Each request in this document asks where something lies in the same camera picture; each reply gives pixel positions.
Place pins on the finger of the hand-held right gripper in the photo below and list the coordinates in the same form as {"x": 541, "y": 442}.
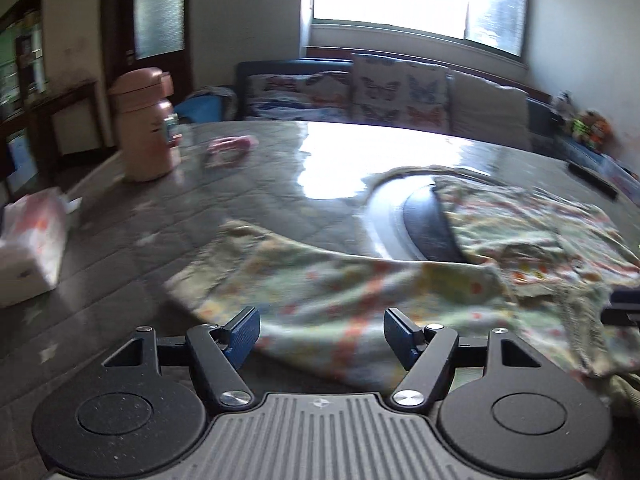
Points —
{"x": 625, "y": 307}

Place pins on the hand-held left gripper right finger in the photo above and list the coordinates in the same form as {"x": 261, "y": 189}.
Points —
{"x": 400, "y": 336}

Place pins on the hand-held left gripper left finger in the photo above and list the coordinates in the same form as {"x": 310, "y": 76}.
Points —
{"x": 242, "y": 334}

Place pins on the floral patterned garment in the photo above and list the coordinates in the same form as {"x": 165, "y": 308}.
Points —
{"x": 325, "y": 290}

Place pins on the beige knitted cloth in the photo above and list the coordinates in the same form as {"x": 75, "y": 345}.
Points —
{"x": 622, "y": 392}

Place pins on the round white black cooker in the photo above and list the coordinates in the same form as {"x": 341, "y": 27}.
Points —
{"x": 425, "y": 225}

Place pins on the black remote control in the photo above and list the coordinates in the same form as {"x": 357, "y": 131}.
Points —
{"x": 592, "y": 177}

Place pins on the colourful toy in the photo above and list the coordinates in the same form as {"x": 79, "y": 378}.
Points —
{"x": 592, "y": 127}

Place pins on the small pink object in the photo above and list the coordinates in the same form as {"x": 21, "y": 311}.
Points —
{"x": 230, "y": 150}

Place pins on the clear glass cup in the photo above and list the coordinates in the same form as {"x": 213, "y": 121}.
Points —
{"x": 181, "y": 135}

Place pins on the white pink tissue pack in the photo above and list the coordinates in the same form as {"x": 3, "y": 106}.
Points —
{"x": 35, "y": 245}

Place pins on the blue stool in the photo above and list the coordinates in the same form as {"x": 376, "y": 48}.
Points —
{"x": 200, "y": 107}

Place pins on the pink thermos jug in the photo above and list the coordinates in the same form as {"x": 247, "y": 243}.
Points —
{"x": 145, "y": 125}

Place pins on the white cushion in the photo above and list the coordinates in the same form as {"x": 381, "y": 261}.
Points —
{"x": 487, "y": 107}

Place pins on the butterfly print cushion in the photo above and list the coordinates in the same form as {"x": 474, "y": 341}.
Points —
{"x": 395, "y": 90}

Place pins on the dark blue sofa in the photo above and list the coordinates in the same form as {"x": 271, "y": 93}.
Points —
{"x": 285, "y": 66}

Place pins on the dark wooden side table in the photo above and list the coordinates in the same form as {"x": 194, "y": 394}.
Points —
{"x": 65, "y": 110}

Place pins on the dark door with glass pane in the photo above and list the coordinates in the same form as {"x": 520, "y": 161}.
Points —
{"x": 155, "y": 10}

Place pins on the dark wall shelf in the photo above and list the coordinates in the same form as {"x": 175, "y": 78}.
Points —
{"x": 20, "y": 60}

